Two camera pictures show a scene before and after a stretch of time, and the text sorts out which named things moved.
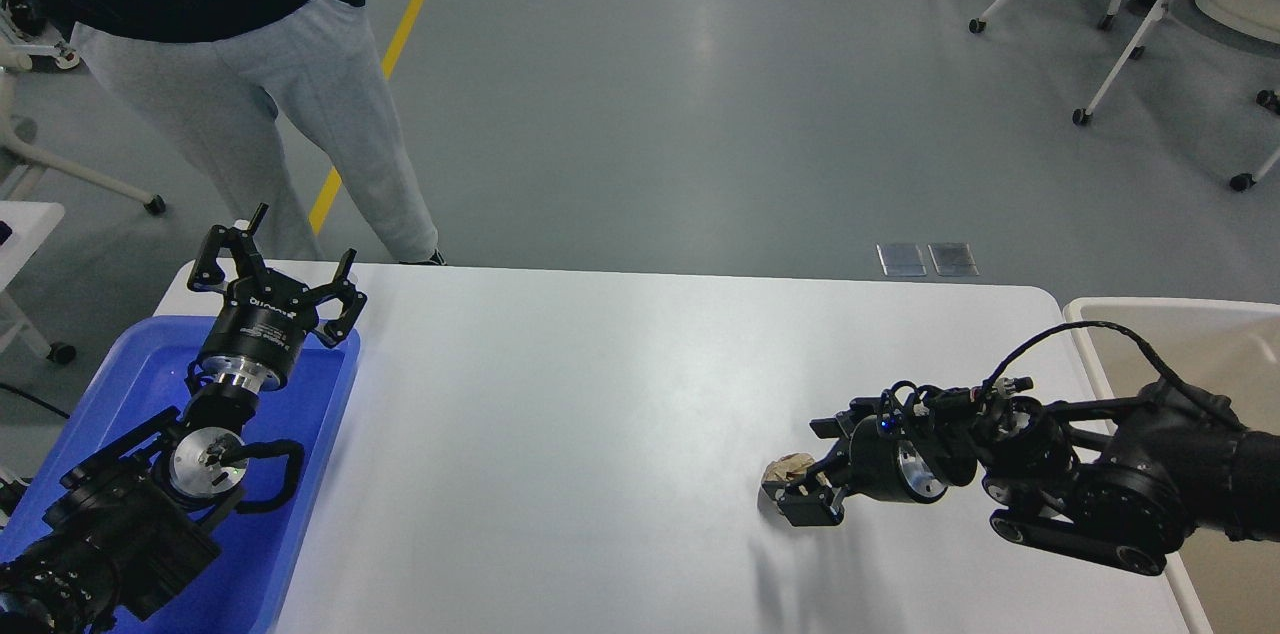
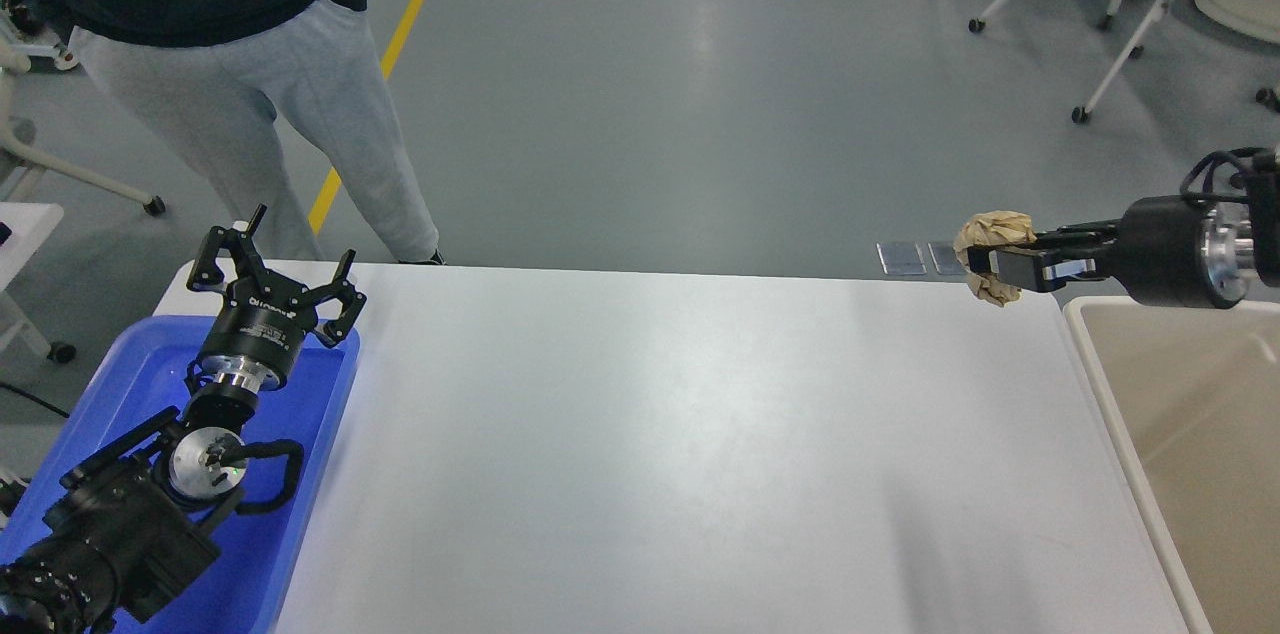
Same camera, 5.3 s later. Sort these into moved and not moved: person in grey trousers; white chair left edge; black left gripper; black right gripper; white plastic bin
Moved: black right gripper
Not moved: black left gripper; white chair left edge; white plastic bin; person in grey trousers
